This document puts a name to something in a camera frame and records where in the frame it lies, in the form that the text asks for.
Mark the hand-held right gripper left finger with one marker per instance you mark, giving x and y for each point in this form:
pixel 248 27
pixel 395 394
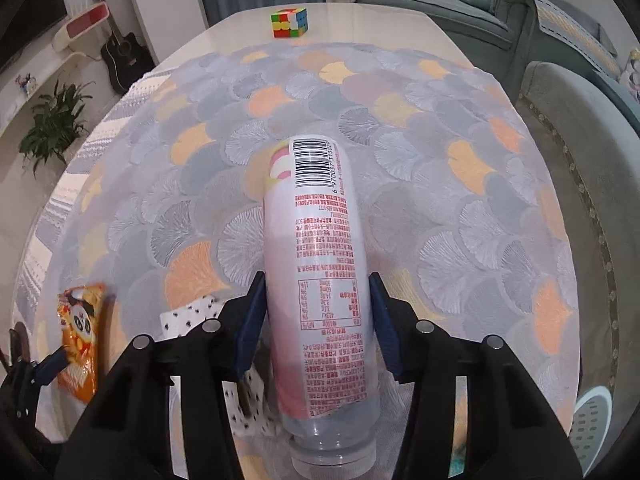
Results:
pixel 250 330

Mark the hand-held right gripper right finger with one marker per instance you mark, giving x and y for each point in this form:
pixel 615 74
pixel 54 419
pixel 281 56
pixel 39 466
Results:
pixel 392 340

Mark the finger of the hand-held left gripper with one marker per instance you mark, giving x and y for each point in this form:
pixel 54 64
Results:
pixel 50 366

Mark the orange snack packet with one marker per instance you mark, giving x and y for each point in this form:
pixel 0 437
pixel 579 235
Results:
pixel 82 330

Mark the clear bottle pink white label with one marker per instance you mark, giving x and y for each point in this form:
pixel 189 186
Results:
pixel 320 260

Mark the teal plastic basket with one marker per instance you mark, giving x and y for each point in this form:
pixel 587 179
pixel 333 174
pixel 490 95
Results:
pixel 592 425

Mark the white polka dot packet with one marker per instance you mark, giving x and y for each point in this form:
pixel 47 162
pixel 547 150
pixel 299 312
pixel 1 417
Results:
pixel 190 315

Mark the grey orange patterned tablecloth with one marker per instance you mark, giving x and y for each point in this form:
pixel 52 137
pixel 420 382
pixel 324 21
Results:
pixel 400 110

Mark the green potted plant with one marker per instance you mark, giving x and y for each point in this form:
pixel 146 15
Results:
pixel 55 120

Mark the teal sofa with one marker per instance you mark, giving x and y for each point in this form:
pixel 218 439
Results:
pixel 575 125

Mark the small colourful ornament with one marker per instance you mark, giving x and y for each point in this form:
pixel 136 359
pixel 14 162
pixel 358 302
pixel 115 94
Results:
pixel 26 85

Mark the white television cabinet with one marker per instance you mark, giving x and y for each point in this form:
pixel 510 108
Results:
pixel 55 67

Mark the black acoustic guitar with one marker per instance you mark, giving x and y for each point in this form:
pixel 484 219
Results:
pixel 122 57

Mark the colourful puzzle cube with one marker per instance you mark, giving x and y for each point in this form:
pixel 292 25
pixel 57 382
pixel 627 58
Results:
pixel 290 22

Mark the blue cushion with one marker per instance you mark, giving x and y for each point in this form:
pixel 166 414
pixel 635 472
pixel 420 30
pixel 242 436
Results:
pixel 620 105

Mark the white red curved shelf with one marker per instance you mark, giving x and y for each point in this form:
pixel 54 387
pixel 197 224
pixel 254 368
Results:
pixel 82 25

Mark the black television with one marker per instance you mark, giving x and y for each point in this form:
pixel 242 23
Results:
pixel 30 15

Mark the floral pillow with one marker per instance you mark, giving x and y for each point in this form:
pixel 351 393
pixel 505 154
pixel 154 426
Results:
pixel 631 70

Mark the striped sofa cover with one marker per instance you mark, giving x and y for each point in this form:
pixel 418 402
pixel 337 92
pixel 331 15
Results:
pixel 570 25

